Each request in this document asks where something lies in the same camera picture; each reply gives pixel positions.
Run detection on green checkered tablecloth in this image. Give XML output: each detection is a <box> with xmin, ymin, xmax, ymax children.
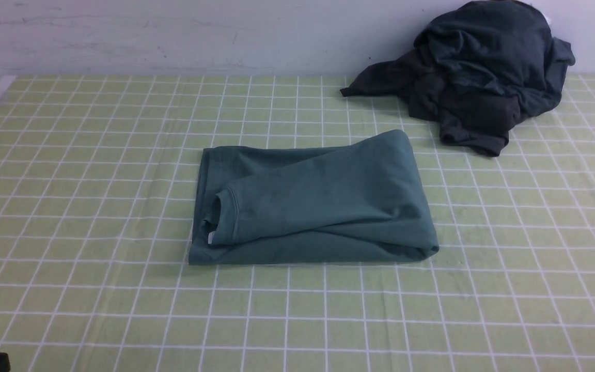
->
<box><xmin>0</xmin><ymin>75</ymin><xmax>595</xmax><ymax>371</ymax></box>

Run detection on dark grey clothes pile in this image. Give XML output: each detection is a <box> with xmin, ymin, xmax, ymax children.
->
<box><xmin>340</xmin><ymin>1</ymin><xmax>575</xmax><ymax>157</ymax></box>

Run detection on green long-sleeved shirt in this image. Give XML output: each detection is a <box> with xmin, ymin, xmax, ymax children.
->
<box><xmin>188</xmin><ymin>130</ymin><xmax>440</xmax><ymax>266</ymax></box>

